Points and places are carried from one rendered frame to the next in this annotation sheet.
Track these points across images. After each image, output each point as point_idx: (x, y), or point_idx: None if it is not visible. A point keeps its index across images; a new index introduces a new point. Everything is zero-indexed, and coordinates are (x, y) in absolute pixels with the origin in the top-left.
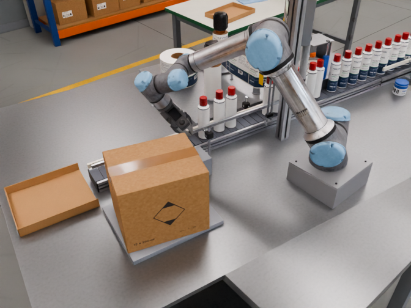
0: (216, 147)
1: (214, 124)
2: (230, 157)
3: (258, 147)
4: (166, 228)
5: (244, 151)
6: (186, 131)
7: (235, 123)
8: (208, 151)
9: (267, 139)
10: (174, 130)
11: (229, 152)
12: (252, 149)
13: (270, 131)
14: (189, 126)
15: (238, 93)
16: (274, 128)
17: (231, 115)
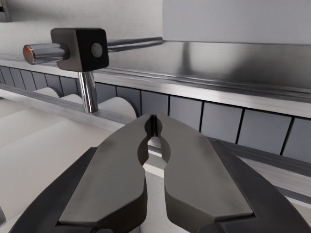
0: (120, 68)
1: (51, 99)
2: (108, 2)
3: (42, 2)
4: None
5: (71, 5)
6: (164, 137)
7: (35, 90)
8: (147, 38)
9: (23, 23)
10: (307, 231)
11: (103, 27)
12: (53, 3)
13: (17, 46)
14: (124, 147)
15: None
16: (10, 51)
17: (8, 103)
